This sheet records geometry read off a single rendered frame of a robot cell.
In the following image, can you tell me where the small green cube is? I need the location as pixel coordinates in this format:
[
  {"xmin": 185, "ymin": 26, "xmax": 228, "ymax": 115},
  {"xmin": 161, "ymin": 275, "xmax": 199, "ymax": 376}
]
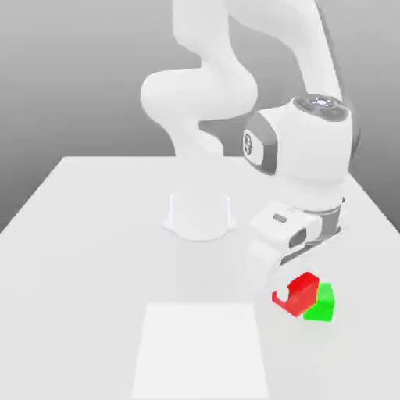
[{"xmin": 302, "ymin": 282, "xmax": 336, "ymax": 322}]

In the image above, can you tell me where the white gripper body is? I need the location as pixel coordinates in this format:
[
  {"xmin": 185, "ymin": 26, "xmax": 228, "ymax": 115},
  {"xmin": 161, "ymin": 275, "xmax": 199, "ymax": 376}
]
[{"xmin": 248, "ymin": 230, "xmax": 344, "ymax": 289}]

